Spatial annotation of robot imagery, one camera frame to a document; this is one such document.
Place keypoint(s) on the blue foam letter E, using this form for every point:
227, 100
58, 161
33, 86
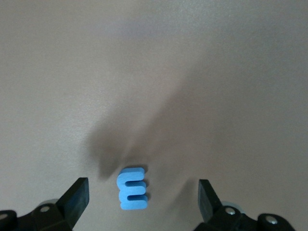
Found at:
121, 192

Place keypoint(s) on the brown table cover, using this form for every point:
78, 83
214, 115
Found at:
72, 72

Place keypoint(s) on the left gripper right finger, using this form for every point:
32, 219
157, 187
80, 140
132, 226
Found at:
208, 204

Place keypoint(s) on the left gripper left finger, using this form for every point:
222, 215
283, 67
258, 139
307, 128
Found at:
74, 204

